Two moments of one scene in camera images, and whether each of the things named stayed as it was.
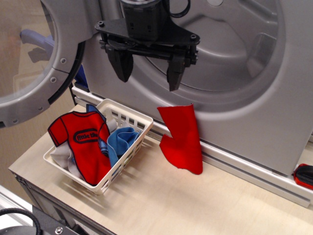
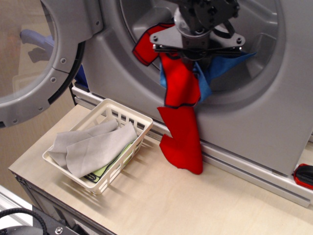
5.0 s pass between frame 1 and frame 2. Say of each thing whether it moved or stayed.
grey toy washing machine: stayed
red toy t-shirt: moved
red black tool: stayed
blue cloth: moved
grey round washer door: stayed
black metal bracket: stayed
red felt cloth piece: stayed
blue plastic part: stayed
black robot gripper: moved
